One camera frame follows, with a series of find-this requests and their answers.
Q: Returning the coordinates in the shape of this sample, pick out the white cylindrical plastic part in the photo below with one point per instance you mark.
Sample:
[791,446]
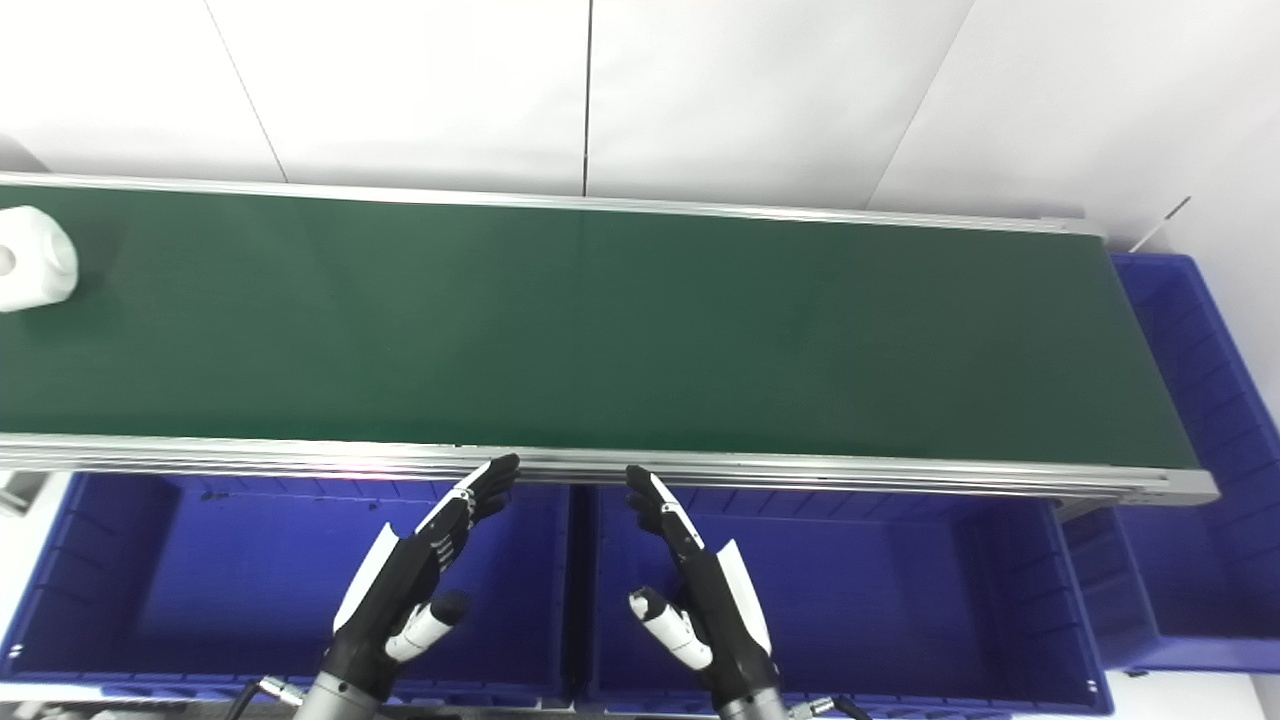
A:
[40,265]

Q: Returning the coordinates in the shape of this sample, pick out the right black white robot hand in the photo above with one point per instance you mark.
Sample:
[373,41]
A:
[715,600]

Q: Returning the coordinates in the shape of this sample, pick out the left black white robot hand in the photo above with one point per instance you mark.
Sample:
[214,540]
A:
[400,585]

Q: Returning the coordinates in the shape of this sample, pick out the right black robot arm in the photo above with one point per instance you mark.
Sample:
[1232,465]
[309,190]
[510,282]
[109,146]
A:
[755,710]

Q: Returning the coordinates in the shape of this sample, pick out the blue plastic bin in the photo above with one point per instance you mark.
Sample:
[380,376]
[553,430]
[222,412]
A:
[880,600]
[230,580]
[1210,520]

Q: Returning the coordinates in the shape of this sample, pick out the green conveyor belt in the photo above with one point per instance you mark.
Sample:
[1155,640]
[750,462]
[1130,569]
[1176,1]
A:
[600,330]

